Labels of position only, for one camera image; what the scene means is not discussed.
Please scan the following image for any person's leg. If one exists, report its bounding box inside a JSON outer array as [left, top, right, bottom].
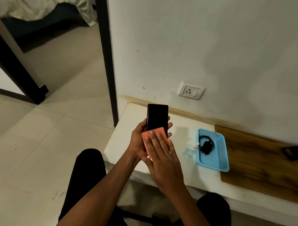
[[58, 148, 128, 226], [195, 192, 232, 226]]

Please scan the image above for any small clear plastic bottle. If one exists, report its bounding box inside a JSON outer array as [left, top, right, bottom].
[[183, 142, 200, 158]]

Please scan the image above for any white bedsheet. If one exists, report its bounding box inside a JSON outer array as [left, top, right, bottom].
[[0, 0, 98, 27]]

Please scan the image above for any dark bed base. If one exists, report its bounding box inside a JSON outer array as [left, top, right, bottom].
[[0, 2, 93, 54]]

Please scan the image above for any black charger with cable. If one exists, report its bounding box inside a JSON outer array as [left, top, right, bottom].
[[198, 135, 215, 156]]

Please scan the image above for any black smartphone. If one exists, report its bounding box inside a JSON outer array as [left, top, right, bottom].
[[146, 104, 169, 138]]

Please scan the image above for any person's right forearm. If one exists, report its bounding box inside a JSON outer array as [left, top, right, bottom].
[[163, 184, 211, 226]]

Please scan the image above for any brown wooden board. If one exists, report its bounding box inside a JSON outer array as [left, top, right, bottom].
[[214, 124, 298, 203]]

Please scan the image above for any person's left hand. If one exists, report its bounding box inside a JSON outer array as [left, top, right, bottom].
[[127, 116, 173, 162]]

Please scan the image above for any white wall socket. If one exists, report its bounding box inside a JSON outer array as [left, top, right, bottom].
[[178, 82, 206, 101]]

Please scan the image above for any person's left leg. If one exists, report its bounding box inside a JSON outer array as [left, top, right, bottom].
[[58, 148, 128, 226]]

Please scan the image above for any black flat device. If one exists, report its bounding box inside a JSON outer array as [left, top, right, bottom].
[[281, 146, 298, 161]]

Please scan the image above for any blue plastic tray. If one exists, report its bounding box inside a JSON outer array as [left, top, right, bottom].
[[195, 128, 230, 173]]

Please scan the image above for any person's right leg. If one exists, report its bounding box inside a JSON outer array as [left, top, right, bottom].
[[195, 192, 232, 226]]

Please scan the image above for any dark door frame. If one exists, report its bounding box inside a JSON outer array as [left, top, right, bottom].
[[95, 0, 119, 127]]

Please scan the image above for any dark-edged door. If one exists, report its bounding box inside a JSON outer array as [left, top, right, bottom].
[[0, 20, 49, 105]]

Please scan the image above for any person's right hand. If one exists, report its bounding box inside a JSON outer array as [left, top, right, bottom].
[[141, 131, 187, 194]]

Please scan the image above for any pink cleaning cloth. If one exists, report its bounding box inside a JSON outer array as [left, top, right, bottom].
[[141, 127, 171, 159]]

